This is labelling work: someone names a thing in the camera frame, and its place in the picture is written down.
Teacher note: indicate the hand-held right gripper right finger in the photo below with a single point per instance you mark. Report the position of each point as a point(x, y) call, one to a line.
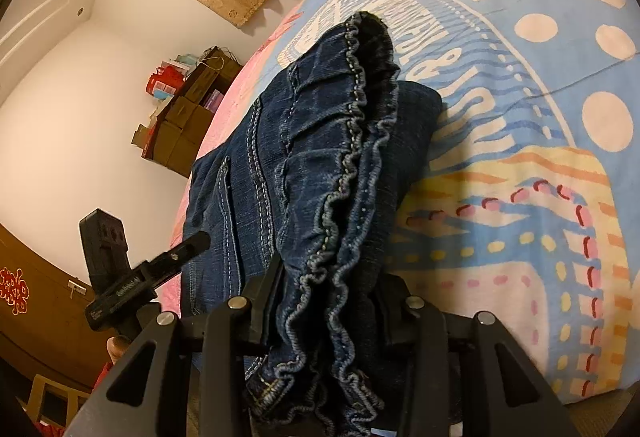
point(400, 312)

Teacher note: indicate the person's left hand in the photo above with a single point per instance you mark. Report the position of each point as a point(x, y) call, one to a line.
point(119, 348)

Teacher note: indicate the stack of pastel boxes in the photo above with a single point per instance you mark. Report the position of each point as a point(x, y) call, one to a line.
point(214, 99)

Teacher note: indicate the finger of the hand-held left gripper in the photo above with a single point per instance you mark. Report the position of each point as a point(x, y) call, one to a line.
point(175, 257)

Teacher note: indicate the brown wooden cabinet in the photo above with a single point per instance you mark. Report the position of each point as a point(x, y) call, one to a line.
point(180, 132)

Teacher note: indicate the wooden door with red ornament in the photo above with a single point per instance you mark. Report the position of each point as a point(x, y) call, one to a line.
point(45, 327)

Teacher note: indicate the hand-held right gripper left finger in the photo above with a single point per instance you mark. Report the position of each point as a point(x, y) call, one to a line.
point(260, 299)

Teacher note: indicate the pink and blue printed blanket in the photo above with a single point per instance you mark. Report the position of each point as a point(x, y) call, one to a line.
point(525, 117)

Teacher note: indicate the small brown cardboard box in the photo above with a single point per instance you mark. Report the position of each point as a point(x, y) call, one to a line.
point(141, 137)

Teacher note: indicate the red gift bag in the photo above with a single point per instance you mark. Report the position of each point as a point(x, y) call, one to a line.
point(162, 82)

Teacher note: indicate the red paper decoration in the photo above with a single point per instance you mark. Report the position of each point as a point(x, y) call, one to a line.
point(12, 289)

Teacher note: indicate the white wooden frame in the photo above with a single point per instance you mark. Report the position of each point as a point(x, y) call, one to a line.
point(55, 397)

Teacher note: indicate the dark blue denim pants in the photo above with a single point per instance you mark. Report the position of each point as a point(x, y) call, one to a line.
point(310, 157)

